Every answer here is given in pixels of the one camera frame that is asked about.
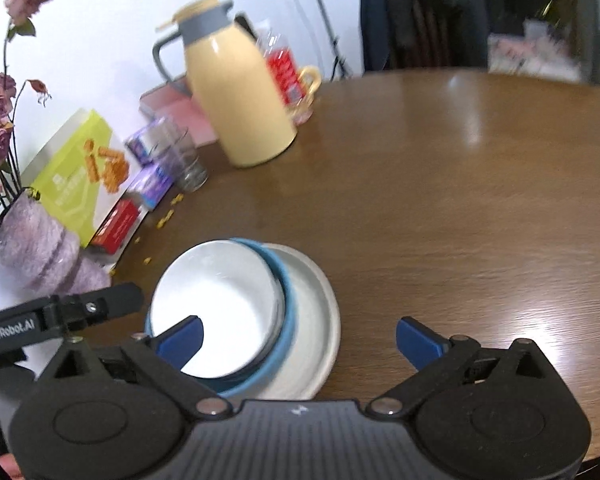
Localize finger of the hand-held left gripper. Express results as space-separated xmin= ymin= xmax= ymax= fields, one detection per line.
xmin=55 ymin=282 xmax=145 ymax=331

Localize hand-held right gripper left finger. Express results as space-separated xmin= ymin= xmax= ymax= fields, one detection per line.
xmin=37 ymin=315 xmax=233 ymax=418

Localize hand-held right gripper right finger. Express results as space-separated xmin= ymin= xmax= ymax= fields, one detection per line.
xmin=365 ymin=316 xmax=563 ymax=418

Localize white bowl with black rim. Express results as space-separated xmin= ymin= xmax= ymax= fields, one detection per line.
xmin=145 ymin=240 xmax=287 ymax=380

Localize cream plate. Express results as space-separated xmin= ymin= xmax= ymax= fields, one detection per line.
xmin=215 ymin=242 xmax=342 ymax=402

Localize blue bowl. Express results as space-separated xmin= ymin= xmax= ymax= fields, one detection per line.
xmin=145 ymin=237 xmax=297 ymax=398

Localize person's left hand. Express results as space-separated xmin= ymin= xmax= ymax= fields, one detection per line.
xmin=0 ymin=452 xmax=23 ymax=480

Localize red box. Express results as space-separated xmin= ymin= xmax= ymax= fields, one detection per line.
xmin=90 ymin=199 xmax=141 ymax=256

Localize scattered yellow crumbs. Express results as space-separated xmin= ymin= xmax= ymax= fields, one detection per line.
xmin=107 ymin=192 xmax=186 ymax=276

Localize purple tissue pack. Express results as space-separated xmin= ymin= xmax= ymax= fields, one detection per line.
xmin=127 ymin=164 xmax=176 ymax=211
xmin=125 ymin=120 xmax=173 ymax=166

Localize green snack box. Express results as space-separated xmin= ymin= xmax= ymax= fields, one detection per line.
xmin=20 ymin=108 xmax=151 ymax=266

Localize clear drinking glass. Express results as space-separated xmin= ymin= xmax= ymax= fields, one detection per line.
xmin=152 ymin=117 xmax=210 ymax=193

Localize pink box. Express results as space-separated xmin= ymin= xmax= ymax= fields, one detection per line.
xmin=139 ymin=76 xmax=220 ymax=148

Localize yellow thermos jug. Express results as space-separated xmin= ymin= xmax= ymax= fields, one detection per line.
xmin=152 ymin=0 xmax=298 ymax=168

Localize yellow bear mug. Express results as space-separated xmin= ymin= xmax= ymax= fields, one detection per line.
xmin=287 ymin=65 xmax=323 ymax=126

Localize red label water bottle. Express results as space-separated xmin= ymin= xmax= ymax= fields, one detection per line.
xmin=255 ymin=20 xmax=306 ymax=126

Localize pink cloth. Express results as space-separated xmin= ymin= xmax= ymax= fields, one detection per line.
xmin=489 ymin=19 xmax=583 ymax=83

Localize dark blue jacket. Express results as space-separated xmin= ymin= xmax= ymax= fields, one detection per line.
xmin=360 ymin=0 xmax=396 ymax=73

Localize black jacket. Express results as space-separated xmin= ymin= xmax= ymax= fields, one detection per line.
xmin=380 ymin=0 xmax=491 ymax=68

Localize black tripod stand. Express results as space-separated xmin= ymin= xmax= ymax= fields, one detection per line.
xmin=300 ymin=0 xmax=356 ymax=81

